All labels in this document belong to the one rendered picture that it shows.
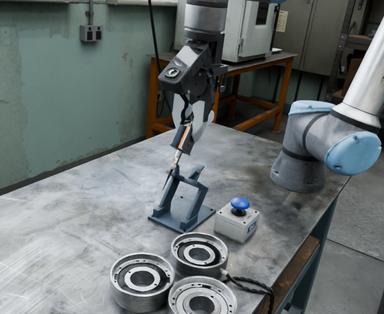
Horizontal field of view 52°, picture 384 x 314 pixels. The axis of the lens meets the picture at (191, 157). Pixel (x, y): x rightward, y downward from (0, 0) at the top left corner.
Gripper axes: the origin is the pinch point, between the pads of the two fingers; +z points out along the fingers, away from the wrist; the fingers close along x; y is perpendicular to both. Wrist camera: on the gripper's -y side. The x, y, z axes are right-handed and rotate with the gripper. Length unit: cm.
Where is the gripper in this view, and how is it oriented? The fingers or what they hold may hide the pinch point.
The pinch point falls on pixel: (186, 134)
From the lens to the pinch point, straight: 79.5
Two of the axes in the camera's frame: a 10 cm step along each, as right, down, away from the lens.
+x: -8.3, -3.0, 4.6
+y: 5.4, -2.8, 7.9
